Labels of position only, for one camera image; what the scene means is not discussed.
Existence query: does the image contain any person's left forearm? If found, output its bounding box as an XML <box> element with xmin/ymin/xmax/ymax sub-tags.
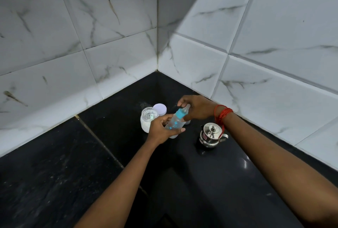
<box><xmin>75</xmin><ymin>138</ymin><xmax>159</xmax><ymax>228</ymax></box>

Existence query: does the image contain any white round jar lid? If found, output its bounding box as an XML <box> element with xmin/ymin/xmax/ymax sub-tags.
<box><xmin>153</xmin><ymin>103</ymin><xmax>167</xmax><ymax>116</ymax></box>

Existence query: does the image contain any person's left hand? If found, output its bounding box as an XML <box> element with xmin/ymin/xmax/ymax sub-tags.
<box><xmin>146</xmin><ymin>114</ymin><xmax>186</xmax><ymax>146</ymax></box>

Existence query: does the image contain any red thread wristband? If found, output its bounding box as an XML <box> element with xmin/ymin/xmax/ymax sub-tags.
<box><xmin>214</xmin><ymin>104</ymin><xmax>234</xmax><ymax>139</ymax></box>

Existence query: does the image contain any white powder jar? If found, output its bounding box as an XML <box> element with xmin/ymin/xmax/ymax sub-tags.
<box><xmin>140</xmin><ymin>107</ymin><xmax>159</xmax><ymax>133</ymax></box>

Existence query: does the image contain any small steel lidded pot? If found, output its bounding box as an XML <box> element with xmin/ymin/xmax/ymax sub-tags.
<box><xmin>199</xmin><ymin>123</ymin><xmax>229</xmax><ymax>148</ymax></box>

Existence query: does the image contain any person's right forearm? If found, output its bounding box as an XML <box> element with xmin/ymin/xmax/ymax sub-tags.
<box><xmin>217</xmin><ymin>109</ymin><xmax>338</xmax><ymax>228</ymax></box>

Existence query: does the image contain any person's right hand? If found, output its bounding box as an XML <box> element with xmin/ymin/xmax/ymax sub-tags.
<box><xmin>177</xmin><ymin>95</ymin><xmax>219</xmax><ymax>122</ymax></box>

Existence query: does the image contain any clear baby bottle blue collar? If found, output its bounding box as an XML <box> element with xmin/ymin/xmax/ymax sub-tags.
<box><xmin>165</xmin><ymin>104</ymin><xmax>191</xmax><ymax>139</ymax></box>

